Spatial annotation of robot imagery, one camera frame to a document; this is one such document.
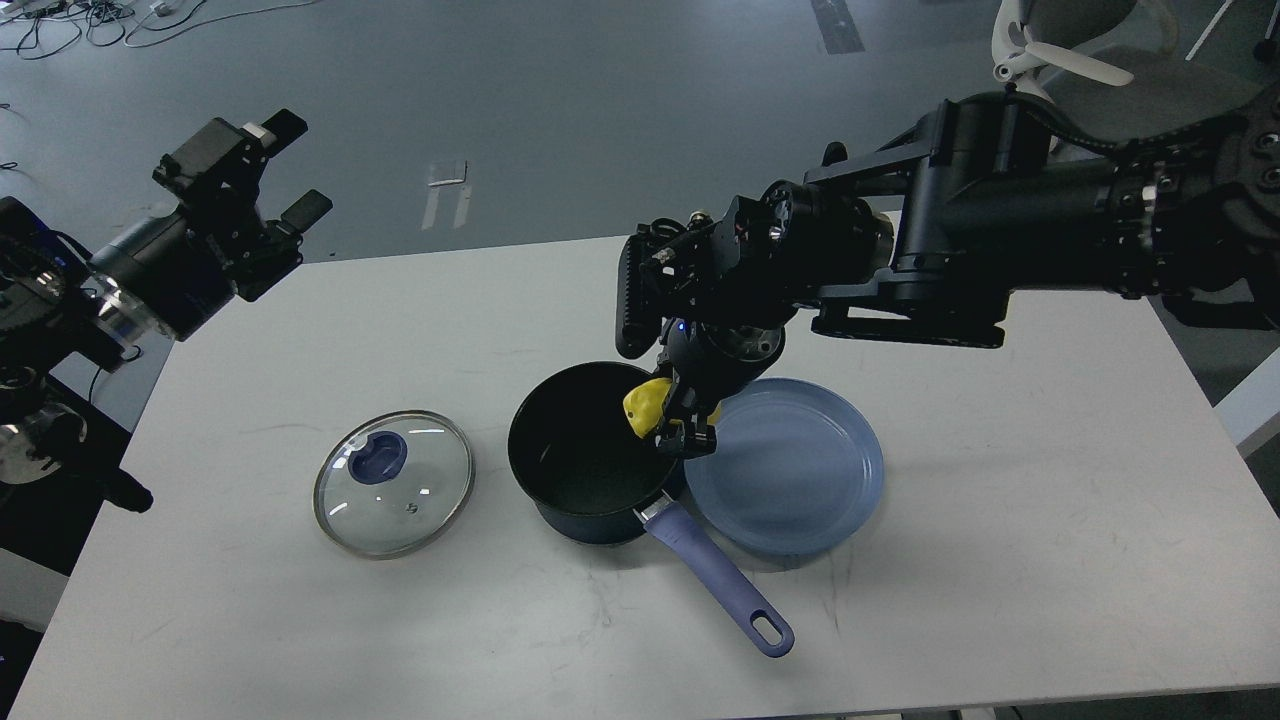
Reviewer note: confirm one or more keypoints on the white table edge right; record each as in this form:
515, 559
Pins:
1250, 411

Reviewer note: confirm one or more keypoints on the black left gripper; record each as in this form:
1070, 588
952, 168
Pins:
181, 269

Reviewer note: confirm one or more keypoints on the yellow toy potato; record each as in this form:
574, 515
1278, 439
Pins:
641, 407

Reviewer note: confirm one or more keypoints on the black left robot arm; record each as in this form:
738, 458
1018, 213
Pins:
54, 307

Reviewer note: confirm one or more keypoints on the glass pot lid blue knob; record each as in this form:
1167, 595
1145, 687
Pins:
393, 484

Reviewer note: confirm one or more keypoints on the dark pot purple handle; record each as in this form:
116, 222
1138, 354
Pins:
573, 453

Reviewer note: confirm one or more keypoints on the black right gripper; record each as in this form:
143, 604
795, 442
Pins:
708, 363

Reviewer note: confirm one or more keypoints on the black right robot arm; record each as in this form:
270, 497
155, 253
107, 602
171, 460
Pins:
925, 240

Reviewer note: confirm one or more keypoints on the blue plate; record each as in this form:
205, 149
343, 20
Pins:
797, 469

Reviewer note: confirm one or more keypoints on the white grey office chair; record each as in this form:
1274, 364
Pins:
1107, 57

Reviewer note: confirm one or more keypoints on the black box at left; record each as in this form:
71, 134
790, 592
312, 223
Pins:
48, 522

